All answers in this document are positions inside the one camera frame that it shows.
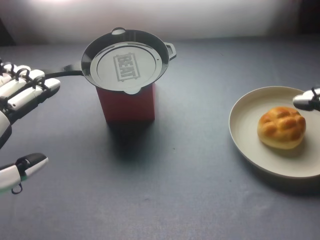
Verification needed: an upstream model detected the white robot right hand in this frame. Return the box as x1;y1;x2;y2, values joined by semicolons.
292;86;320;112

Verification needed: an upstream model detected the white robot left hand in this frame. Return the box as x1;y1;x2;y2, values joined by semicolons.
0;57;62;195

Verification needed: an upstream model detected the grey table cloth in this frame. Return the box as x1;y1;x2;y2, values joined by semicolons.
0;34;320;240

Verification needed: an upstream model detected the white round plate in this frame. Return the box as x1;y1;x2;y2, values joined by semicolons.
228;86;320;179

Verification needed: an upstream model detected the red cube block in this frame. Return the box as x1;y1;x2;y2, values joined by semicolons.
95;82;157;125

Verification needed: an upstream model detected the golden bread bun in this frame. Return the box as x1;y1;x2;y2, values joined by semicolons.
257;106;307;151

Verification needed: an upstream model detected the black cast iron skillet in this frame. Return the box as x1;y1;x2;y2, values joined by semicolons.
41;26;178;96

